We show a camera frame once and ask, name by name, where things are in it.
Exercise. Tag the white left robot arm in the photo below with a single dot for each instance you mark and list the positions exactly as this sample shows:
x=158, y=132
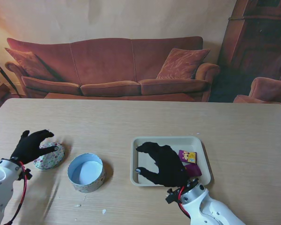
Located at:
x=2, y=185

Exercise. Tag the polka dot round box lid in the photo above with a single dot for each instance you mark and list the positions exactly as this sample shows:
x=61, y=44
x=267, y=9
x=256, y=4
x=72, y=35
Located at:
x=51, y=159

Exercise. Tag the round polka dot cookie box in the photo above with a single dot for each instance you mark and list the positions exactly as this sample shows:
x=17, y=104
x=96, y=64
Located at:
x=85, y=171

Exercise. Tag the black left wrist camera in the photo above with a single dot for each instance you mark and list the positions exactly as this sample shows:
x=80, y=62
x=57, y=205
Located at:
x=25, y=174

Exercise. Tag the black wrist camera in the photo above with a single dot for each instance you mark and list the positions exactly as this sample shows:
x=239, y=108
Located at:
x=172, y=197
x=25, y=174

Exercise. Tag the dark wooden cabinet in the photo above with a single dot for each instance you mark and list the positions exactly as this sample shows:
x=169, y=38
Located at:
x=255, y=35

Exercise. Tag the plain purple snack packet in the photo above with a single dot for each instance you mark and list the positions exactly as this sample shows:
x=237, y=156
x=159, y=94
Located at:
x=194, y=171

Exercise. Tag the red brown armchair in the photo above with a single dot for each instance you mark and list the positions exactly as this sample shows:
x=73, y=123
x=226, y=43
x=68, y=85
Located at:
x=269, y=90

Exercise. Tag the red brown three-seat sofa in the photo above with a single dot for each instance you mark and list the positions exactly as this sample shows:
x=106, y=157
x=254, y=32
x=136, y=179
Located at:
x=103, y=61

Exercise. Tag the beige rectangular tray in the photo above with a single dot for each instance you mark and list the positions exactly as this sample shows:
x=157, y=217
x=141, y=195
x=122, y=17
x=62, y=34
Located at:
x=189, y=143

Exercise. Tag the purple printed snack packet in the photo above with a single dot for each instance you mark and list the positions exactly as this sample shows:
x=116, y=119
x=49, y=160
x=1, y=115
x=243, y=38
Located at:
x=188, y=156

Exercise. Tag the patterned orange sofa cushion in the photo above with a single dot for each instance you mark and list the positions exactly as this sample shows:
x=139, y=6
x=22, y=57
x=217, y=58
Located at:
x=181, y=63

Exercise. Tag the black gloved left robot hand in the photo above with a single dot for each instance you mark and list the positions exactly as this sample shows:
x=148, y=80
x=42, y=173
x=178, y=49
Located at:
x=28, y=150

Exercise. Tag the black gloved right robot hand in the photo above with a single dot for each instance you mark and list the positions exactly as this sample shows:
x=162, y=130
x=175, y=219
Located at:
x=169, y=166

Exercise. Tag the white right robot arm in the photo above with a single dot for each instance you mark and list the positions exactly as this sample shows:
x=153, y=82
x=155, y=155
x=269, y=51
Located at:
x=213, y=211

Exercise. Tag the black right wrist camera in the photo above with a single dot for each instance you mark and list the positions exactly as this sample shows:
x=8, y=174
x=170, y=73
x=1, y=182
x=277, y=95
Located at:
x=172, y=197

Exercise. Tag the plain red brown sofa cushion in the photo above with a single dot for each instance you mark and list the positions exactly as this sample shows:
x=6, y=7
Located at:
x=25, y=62

